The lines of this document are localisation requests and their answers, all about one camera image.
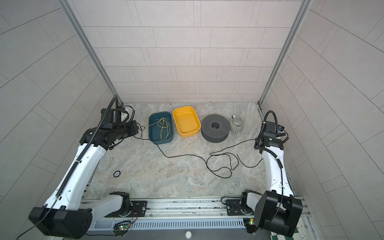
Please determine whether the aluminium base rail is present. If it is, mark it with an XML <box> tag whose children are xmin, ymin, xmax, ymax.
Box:
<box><xmin>83</xmin><ymin>196</ymin><xmax>313</xmax><ymax>232</ymax></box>

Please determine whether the small white ball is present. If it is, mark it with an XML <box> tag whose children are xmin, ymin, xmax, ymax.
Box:
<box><xmin>185</xmin><ymin>231</ymin><xmax>192</xmax><ymax>239</ymax></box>

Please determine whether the aluminium corner profile right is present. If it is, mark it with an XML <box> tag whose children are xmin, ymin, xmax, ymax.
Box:
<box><xmin>258</xmin><ymin>0</ymin><xmax>312</xmax><ymax>107</ymax></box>

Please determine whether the yellow plastic bin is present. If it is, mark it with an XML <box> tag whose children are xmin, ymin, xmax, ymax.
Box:
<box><xmin>173</xmin><ymin>106</ymin><xmax>201</xmax><ymax>138</ymax></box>

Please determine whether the black long cable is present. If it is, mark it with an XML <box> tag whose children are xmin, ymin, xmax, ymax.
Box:
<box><xmin>133</xmin><ymin>121</ymin><xmax>265</xmax><ymax>179</ymax></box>

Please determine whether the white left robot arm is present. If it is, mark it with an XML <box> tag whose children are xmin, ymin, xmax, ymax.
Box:
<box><xmin>29</xmin><ymin>95</ymin><xmax>139</xmax><ymax>239</ymax></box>

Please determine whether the aluminium corner profile left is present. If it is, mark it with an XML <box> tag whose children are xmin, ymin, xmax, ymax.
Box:
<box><xmin>58</xmin><ymin>0</ymin><xmax>123</xmax><ymax>104</ymax></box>

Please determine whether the striped ceramic mug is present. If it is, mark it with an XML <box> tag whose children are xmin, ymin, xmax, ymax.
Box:
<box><xmin>230</xmin><ymin>115</ymin><xmax>244</xmax><ymax>133</ymax></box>

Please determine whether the aluminium corner profile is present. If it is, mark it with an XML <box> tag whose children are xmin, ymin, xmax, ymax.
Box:
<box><xmin>58</xmin><ymin>0</ymin><xmax>123</xmax><ymax>104</ymax></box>
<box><xmin>258</xmin><ymin>0</ymin><xmax>312</xmax><ymax>107</ymax></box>

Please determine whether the yellow thin cable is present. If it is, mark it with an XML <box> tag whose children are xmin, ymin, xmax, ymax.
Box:
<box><xmin>146</xmin><ymin>117</ymin><xmax>171</xmax><ymax>141</ymax></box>

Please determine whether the teal plastic bin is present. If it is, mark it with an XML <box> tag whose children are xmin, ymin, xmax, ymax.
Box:
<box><xmin>148</xmin><ymin>112</ymin><xmax>174</xmax><ymax>145</ymax></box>

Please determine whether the grey perforated cable spool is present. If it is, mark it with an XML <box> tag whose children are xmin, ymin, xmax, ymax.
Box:
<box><xmin>201</xmin><ymin>114</ymin><xmax>231</xmax><ymax>143</ymax></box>

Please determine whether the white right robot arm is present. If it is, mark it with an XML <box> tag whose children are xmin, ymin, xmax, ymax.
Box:
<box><xmin>240</xmin><ymin>110</ymin><xmax>303</xmax><ymax>238</ymax></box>

